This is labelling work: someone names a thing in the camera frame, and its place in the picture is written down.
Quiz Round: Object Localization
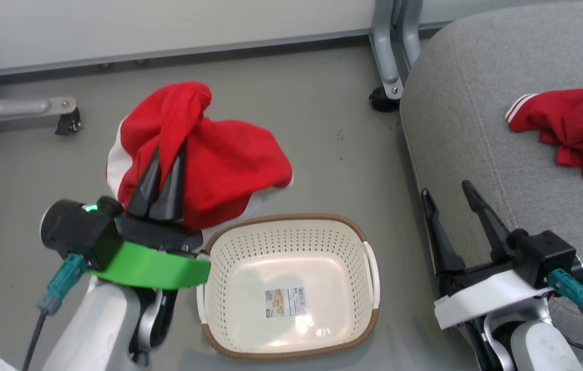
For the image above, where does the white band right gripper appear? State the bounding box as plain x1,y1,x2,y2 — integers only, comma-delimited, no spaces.
421,180,552,330

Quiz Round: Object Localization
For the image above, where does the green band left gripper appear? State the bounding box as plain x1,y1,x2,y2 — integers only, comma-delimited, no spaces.
88,142,212,290

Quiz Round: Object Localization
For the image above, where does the red garment with white lining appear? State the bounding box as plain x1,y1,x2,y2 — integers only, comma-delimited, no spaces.
106,81,295,231

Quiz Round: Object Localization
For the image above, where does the red garment with striped cuff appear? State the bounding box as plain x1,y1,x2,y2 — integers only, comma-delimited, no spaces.
505,72,583,185

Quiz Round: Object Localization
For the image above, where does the grey fabric sofa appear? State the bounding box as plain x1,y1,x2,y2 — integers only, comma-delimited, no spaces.
400,0,583,351

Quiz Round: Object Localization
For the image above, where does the cream perforated laundry basket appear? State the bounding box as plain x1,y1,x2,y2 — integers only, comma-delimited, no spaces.
196,214,381,360

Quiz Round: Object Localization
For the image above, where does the black caster wheel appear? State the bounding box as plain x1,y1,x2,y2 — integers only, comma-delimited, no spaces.
55,107,82,136
369,87,400,113

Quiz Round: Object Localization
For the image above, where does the paper label sticker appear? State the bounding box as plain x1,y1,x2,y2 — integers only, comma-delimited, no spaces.
264,286,306,318

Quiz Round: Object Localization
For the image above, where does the grey curved partition leg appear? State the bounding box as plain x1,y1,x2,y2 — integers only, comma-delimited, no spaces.
400,0,422,68
370,0,404,100

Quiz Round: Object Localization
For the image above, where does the teal right cable connector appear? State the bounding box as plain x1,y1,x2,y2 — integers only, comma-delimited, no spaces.
548,268,583,318

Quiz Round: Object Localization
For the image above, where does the teal cable connector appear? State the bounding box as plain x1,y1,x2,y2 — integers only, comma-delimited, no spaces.
38,254,88,316
548,268,583,318

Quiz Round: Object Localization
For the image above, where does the teal left cable connector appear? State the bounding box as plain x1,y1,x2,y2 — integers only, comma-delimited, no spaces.
38,254,88,316

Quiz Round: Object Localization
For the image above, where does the grey partition bottom rail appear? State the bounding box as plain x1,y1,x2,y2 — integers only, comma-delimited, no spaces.
0,21,457,78

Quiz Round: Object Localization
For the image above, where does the grey partition leg with bracket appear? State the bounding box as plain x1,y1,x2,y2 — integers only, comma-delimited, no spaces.
0,54,77,124

